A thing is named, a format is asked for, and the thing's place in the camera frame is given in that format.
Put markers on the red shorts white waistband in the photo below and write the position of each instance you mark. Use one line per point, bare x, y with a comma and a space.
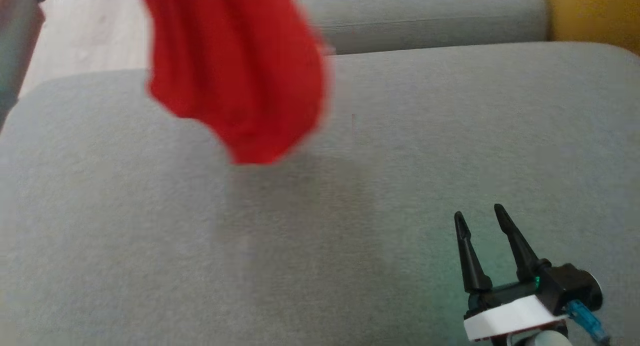
240, 71

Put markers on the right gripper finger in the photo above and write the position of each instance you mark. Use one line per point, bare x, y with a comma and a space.
472, 266
520, 251

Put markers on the yellow cushion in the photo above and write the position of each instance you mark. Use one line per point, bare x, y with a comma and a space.
595, 16

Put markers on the grey sofa back cushion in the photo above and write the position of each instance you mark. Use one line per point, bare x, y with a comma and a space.
425, 16

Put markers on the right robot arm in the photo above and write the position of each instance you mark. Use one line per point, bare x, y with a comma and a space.
542, 340

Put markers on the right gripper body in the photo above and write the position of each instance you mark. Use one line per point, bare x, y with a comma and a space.
510, 316

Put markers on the grey sofa seat cushion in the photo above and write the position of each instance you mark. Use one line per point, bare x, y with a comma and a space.
320, 236

